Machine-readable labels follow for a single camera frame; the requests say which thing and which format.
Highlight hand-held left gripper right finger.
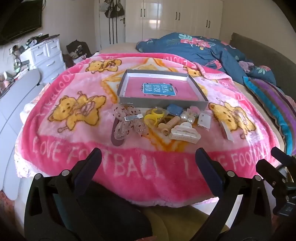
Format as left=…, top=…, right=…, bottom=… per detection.
left=195, top=148, right=275, bottom=241

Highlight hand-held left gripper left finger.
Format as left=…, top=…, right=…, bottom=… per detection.
left=24, top=148, right=102, bottom=241

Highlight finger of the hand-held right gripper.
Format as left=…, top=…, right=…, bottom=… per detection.
left=255, top=159, right=287, bottom=186
left=270, top=146, right=296, bottom=167

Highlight cream hair claw clip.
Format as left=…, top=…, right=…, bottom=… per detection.
left=168, top=122, right=201, bottom=143

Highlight beige spiral hair clip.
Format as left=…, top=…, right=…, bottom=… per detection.
left=158, top=116, right=181, bottom=137

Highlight grey cardboard box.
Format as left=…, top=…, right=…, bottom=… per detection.
left=117, top=69, right=209, bottom=110

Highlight dark purple hair clip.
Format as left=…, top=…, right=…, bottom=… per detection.
left=110, top=120, right=126, bottom=147

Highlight pink bear printed blanket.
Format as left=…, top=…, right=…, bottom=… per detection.
left=14, top=53, right=281, bottom=208

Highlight long white packet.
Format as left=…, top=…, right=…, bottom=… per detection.
left=218, top=120, right=234, bottom=142

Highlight white card packet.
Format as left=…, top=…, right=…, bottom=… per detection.
left=198, top=112, right=212, bottom=129

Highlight pearl hair clip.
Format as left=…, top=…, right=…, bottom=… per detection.
left=180, top=111, right=196, bottom=124

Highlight pink flower hair accessory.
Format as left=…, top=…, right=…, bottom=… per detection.
left=186, top=106, right=201, bottom=117

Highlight dark cloth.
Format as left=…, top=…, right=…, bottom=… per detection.
left=76, top=181, right=153, bottom=241

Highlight striped pillow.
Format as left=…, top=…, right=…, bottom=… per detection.
left=243, top=76, right=296, bottom=156

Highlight clear dotted bow hair clip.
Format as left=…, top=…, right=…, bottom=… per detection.
left=111, top=104, right=148, bottom=141

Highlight blue square hair accessory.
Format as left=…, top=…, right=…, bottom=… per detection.
left=166, top=104, right=183, bottom=116

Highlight olive cloth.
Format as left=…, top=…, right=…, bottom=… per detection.
left=143, top=204, right=218, bottom=241

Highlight white bed footboard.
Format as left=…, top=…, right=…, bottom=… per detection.
left=0, top=69, right=44, bottom=200

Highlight green headboard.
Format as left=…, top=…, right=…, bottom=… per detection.
left=229, top=32, right=296, bottom=98

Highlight blue floral duvet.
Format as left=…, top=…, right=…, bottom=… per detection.
left=135, top=32, right=277, bottom=86

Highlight white drawer chest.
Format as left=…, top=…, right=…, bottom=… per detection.
left=20, top=38, right=67, bottom=85

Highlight black bag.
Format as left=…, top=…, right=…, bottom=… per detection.
left=67, top=40, right=93, bottom=61

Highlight beige bed sheet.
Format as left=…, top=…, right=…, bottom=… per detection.
left=99, top=42, right=139, bottom=56

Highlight white door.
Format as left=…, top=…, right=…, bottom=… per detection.
left=99, top=0, right=126, bottom=50

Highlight white wardrobe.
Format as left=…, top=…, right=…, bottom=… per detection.
left=125, top=0, right=223, bottom=43

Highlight hanging bags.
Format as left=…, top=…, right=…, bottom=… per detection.
left=98, top=0, right=125, bottom=19

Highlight yellow hair tie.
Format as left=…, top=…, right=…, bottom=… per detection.
left=144, top=113, right=159, bottom=127
left=151, top=108, right=165, bottom=119

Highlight black wall television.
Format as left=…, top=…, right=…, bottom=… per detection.
left=0, top=0, right=43, bottom=45

